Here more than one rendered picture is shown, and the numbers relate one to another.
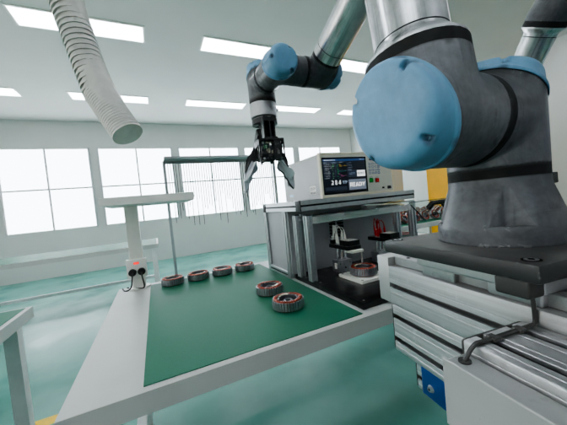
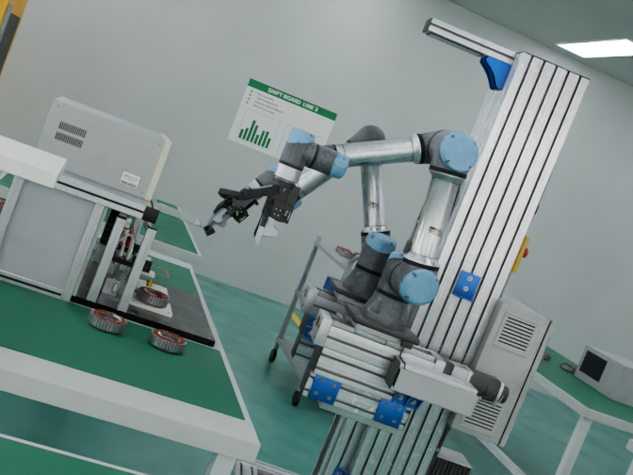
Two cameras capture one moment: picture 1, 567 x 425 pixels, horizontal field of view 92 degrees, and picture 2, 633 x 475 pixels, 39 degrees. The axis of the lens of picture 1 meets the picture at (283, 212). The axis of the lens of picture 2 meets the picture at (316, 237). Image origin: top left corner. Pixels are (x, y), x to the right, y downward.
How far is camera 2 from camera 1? 260 cm
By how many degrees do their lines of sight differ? 80
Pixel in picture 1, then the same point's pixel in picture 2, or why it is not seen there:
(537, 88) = not seen: hidden behind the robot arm
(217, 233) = not seen: outside the picture
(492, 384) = (414, 373)
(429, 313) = (351, 352)
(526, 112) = not seen: hidden behind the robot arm
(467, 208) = (394, 312)
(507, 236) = (400, 325)
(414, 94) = (434, 290)
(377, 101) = (423, 283)
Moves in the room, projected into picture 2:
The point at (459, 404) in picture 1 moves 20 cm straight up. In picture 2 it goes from (401, 382) to (427, 321)
